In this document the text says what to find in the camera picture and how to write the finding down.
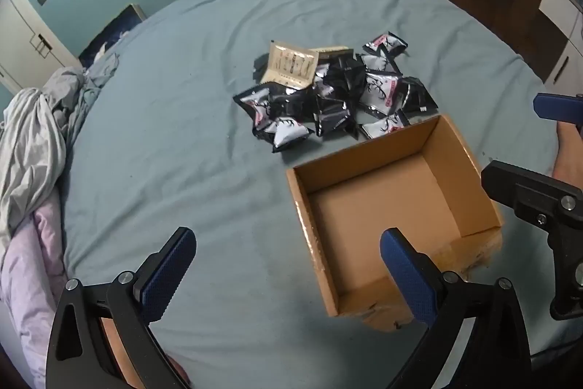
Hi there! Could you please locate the white wardrobe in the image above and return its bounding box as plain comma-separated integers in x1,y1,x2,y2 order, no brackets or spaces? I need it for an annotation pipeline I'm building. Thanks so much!
0,0,78,93

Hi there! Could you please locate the dark printed pillow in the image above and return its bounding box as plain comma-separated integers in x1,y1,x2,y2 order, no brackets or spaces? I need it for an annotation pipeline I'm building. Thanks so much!
79,4,146,68

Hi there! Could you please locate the pink quilt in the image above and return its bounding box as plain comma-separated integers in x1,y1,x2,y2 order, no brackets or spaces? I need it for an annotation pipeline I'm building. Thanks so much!
0,188,76,385

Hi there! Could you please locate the beige single sachet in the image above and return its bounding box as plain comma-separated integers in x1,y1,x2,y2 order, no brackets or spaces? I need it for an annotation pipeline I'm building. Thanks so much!
314,46,355,59

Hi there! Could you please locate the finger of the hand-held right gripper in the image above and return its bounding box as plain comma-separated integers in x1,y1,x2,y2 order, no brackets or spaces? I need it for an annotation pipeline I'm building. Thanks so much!
482,160,583,230
533,93,583,124

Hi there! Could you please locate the grey crumpled blanket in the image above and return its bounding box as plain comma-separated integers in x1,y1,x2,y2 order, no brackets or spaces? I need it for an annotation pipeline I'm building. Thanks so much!
0,52,121,244

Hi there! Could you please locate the pile of black white packets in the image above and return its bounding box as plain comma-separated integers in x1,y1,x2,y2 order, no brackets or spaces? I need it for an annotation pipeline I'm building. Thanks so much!
233,31,439,152

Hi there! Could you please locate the brown cardboard box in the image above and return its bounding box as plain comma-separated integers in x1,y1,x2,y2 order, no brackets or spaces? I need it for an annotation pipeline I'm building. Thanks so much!
286,114,504,331

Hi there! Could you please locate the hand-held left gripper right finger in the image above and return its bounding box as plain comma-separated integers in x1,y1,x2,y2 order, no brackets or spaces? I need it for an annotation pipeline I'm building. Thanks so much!
380,229,533,389

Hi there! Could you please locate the beige twin sachet strip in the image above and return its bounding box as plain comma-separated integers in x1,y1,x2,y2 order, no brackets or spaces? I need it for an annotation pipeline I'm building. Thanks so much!
262,42,318,91

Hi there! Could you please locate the white cupboard with bar handles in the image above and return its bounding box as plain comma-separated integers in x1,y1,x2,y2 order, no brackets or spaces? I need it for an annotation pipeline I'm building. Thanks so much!
501,0,583,86

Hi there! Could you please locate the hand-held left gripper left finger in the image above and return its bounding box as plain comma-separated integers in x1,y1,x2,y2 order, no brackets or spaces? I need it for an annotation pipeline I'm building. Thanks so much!
46,226,197,389

